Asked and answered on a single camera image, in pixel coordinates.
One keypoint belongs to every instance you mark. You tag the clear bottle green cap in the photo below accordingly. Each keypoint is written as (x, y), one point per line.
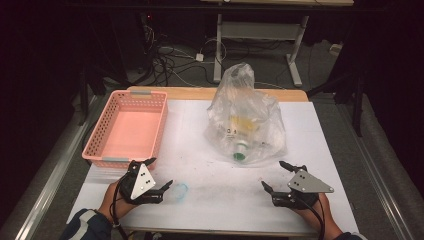
(238, 146)

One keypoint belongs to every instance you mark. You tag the person's left hand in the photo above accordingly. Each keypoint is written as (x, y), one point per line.
(111, 203)

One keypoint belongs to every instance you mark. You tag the grey metal floor rail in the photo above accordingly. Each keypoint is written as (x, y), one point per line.
(50, 186)
(376, 173)

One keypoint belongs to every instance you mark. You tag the white table mat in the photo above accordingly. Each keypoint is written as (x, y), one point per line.
(206, 206)

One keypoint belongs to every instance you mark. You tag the white power adapter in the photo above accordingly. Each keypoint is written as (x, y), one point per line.
(199, 57)

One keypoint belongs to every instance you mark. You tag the grey metal frame desk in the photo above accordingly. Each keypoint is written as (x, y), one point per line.
(260, 30)

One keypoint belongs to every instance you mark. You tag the clear plastic bag yellow smiley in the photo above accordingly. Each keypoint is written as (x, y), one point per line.
(245, 110)

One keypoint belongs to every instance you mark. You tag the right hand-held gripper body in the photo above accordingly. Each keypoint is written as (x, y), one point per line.
(308, 183)

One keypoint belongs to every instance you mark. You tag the pink perforated plastic basket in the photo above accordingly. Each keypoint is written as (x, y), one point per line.
(131, 130)

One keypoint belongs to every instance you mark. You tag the dark metal stand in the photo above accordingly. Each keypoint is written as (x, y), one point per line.
(358, 100)

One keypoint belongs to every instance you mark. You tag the person's right hand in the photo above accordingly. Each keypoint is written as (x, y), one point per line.
(316, 218)

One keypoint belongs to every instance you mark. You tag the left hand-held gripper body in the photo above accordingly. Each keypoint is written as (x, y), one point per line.
(141, 183)

